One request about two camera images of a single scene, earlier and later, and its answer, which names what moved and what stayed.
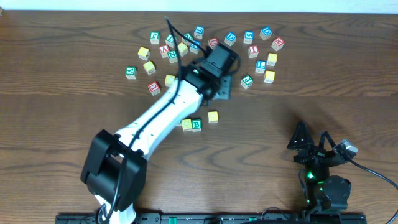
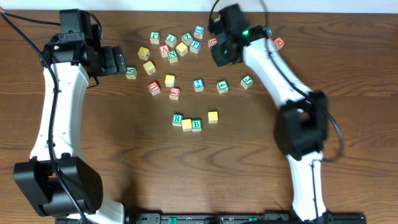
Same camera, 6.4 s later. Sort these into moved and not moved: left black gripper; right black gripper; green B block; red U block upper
Moved: right black gripper; left black gripper
Not moved: green B block; red U block upper
